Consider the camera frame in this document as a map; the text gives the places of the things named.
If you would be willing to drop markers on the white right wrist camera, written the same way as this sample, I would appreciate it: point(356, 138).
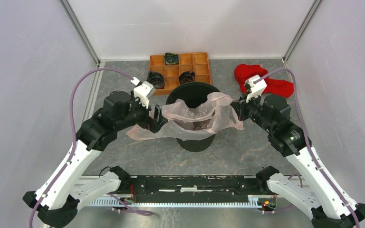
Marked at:
point(255, 87)

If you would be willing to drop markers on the aluminium frame post left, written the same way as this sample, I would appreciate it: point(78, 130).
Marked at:
point(79, 30)

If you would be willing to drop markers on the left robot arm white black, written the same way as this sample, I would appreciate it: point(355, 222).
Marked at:
point(58, 201)

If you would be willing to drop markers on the slotted white cable duct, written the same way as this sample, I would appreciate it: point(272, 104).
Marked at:
point(107, 201)

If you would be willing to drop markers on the orange wooden compartment tray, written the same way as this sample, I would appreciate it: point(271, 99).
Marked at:
point(194, 62)

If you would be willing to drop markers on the rolled black belt orange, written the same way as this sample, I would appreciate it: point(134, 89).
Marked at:
point(186, 77)

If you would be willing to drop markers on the aluminium frame post right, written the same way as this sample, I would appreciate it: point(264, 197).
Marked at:
point(302, 29)

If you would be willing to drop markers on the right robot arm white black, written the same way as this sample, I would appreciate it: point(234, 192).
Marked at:
point(327, 206)

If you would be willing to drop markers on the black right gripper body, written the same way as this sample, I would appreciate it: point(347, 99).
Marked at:
point(252, 109)

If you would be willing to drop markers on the rolled dark belt green yellow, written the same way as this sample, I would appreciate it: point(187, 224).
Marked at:
point(171, 58)

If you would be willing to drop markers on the pink plastic trash bag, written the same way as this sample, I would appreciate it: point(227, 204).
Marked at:
point(185, 123)

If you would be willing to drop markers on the rolled dark belt left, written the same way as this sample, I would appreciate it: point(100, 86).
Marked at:
point(156, 79)

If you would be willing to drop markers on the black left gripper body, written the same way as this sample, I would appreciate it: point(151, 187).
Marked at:
point(139, 115)

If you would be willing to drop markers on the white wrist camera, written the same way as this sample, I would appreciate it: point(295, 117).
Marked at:
point(142, 92)
point(255, 87)

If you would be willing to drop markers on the black plastic trash bin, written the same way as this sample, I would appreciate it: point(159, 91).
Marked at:
point(193, 94)

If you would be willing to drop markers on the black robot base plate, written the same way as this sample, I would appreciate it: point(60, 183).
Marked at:
point(194, 188)

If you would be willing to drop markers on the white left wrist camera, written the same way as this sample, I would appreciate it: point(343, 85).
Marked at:
point(142, 92)

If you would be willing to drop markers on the red cloth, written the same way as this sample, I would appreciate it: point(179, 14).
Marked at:
point(274, 86)

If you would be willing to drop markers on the aluminium frame post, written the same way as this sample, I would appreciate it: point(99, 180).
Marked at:
point(302, 29)
point(79, 30)

